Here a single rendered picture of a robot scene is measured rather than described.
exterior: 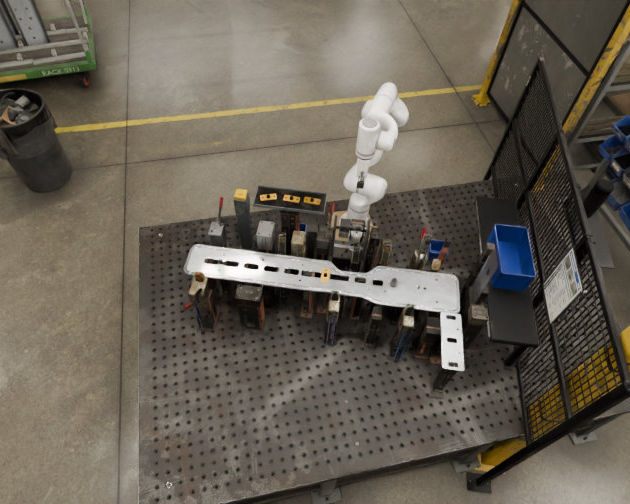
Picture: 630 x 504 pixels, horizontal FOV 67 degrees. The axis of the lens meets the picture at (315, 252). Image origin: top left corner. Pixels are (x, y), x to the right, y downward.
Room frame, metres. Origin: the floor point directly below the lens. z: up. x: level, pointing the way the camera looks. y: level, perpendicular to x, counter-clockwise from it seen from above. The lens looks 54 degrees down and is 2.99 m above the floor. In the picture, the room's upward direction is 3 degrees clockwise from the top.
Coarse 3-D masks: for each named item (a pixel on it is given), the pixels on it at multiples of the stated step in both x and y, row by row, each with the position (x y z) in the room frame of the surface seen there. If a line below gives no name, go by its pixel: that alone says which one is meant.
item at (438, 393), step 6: (450, 366) 0.88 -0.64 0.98; (456, 366) 0.88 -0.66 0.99; (444, 372) 0.86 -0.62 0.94; (450, 372) 0.86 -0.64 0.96; (456, 372) 0.86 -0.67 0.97; (432, 378) 0.93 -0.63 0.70; (438, 378) 0.88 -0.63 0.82; (444, 378) 0.86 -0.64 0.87; (450, 378) 0.86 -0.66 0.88; (432, 384) 0.89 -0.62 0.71; (438, 384) 0.86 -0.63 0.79; (444, 384) 0.87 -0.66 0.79; (432, 390) 0.86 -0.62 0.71; (438, 390) 0.86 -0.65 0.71; (432, 396) 0.84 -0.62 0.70; (438, 396) 0.84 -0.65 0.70
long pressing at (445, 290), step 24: (192, 264) 1.33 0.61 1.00; (240, 264) 1.35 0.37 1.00; (264, 264) 1.36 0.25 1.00; (288, 264) 1.37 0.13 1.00; (312, 264) 1.37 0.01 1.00; (312, 288) 1.23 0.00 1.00; (336, 288) 1.24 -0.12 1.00; (360, 288) 1.25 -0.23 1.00; (384, 288) 1.26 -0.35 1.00; (408, 288) 1.27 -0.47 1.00; (432, 288) 1.27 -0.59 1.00; (456, 288) 1.28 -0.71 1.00; (456, 312) 1.15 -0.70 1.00
